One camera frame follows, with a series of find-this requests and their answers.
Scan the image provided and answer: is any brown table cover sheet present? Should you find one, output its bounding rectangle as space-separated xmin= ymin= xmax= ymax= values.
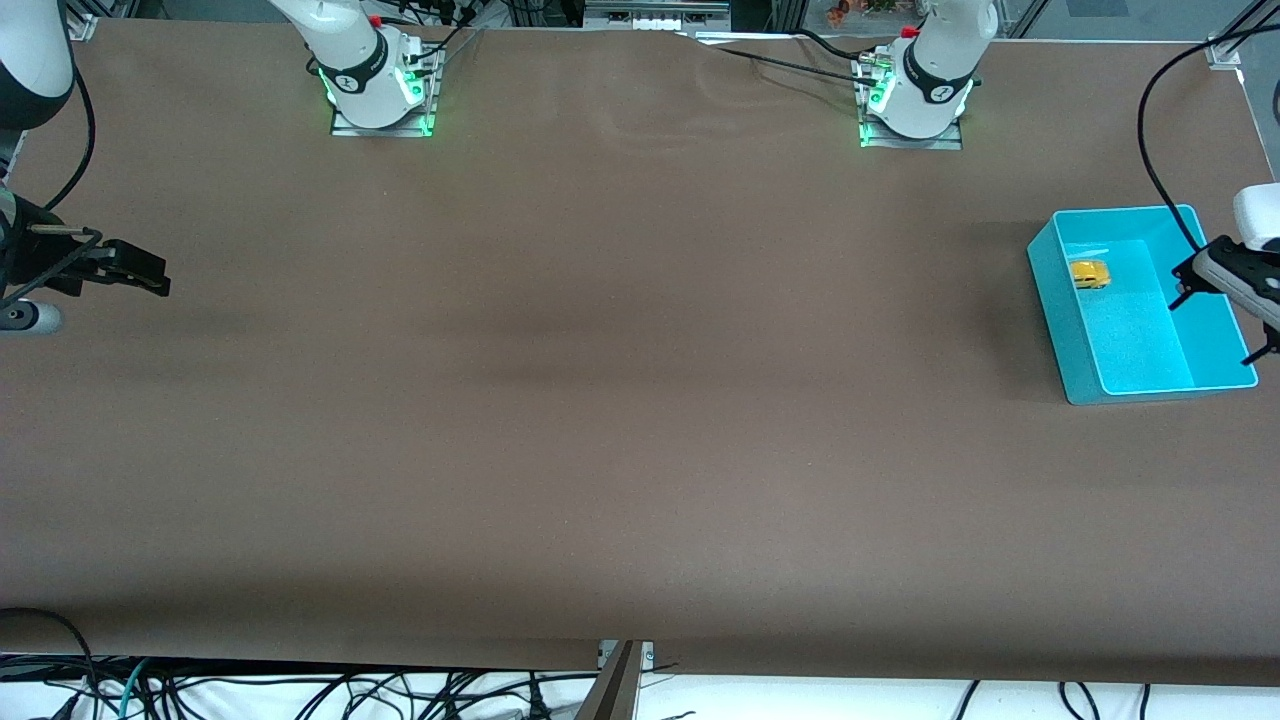
xmin=0 ymin=18 xmax=1280 ymax=687

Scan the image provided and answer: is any black looped floor cable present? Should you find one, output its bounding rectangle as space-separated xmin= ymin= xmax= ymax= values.
xmin=0 ymin=606 xmax=101 ymax=701

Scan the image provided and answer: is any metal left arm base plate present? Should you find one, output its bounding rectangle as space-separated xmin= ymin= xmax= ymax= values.
xmin=857 ymin=55 xmax=965 ymax=152

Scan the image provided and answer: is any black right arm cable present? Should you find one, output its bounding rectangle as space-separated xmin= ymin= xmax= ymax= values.
xmin=43 ymin=68 xmax=97 ymax=213

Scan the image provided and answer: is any cyan plastic bin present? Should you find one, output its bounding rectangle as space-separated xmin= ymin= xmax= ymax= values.
xmin=1026 ymin=205 xmax=1259 ymax=406

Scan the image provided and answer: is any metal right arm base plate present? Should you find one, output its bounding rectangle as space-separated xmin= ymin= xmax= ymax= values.
xmin=330 ymin=45 xmax=439 ymax=138

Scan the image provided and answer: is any teal floor cable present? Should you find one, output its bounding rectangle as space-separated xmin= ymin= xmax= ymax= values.
xmin=118 ymin=658 xmax=153 ymax=720

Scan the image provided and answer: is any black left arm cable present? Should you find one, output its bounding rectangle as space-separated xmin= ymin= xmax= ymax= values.
xmin=1137 ymin=22 xmax=1280 ymax=253

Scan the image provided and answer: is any long black table cable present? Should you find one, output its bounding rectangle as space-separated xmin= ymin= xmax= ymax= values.
xmin=680 ymin=33 xmax=881 ymax=89

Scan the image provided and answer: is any aluminium profile leg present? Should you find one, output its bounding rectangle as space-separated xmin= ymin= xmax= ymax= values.
xmin=574 ymin=641 xmax=642 ymax=720

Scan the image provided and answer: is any aluminium frame corner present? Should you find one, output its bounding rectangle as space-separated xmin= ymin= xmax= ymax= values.
xmin=1204 ymin=0 xmax=1280 ymax=71

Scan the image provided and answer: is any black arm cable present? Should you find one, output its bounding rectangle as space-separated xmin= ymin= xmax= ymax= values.
xmin=1137 ymin=22 xmax=1280 ymax=253
xmin=43 ymin=68 xmax=97 ymax=213

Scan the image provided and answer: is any short black table cable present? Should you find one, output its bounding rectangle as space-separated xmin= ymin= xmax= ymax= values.
xmin=795 ymin=28 xmax=873 ymax=64

